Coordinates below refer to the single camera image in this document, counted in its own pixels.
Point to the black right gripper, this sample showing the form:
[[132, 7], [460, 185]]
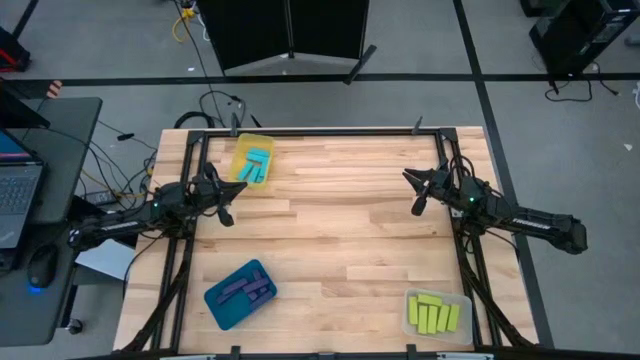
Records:
[[442, 190]]

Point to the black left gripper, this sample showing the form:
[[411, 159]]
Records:
[[210, 192]]

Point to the yellow translucent plastic bin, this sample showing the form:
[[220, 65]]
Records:
[[240, 147]]

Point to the purple toy block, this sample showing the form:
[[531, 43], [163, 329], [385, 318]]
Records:
[[263, 299], [235, 286], [256, 286], [252, 296], [257, 274], [223, 298]]

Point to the blue plastic bin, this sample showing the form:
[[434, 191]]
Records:
[[232, 315]]

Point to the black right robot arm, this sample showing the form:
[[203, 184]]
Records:
[[525, 220]]

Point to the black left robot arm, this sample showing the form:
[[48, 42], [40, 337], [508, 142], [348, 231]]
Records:
[[125, 220]]

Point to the grey power strip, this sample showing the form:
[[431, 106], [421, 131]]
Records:
[[102, 197]]

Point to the white flat sheet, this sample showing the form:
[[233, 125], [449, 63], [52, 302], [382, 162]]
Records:
[[107, 257]]

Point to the clear plastic bin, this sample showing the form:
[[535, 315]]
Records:
[[465, 335]]

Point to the black folding partition screen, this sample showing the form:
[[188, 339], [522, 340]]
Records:
[[285, 30]]

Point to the black side desk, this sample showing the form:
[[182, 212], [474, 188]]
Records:
[[65, 150]]

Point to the orange striped small item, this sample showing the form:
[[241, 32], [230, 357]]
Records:
[[54, 89]]

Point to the black computer mouse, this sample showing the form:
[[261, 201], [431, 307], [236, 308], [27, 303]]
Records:
[[42, 267]]

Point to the black caster wheel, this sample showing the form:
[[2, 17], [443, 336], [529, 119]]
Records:
[[74, 326]]

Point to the white paper scrap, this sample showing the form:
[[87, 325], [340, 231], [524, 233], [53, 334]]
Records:
[[627, 146]]

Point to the grey laptop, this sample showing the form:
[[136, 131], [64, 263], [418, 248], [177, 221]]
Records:
[[17, 190]]

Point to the black equipment cart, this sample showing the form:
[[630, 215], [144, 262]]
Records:
[[580, 30]]

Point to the black desk monitor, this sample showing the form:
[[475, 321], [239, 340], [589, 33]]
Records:
[[15, 107]]

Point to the red and black case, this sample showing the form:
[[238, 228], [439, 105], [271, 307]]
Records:
[[10, 52]]

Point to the black aluminium rig frame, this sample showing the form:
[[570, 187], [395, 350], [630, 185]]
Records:
[[320, 132]]

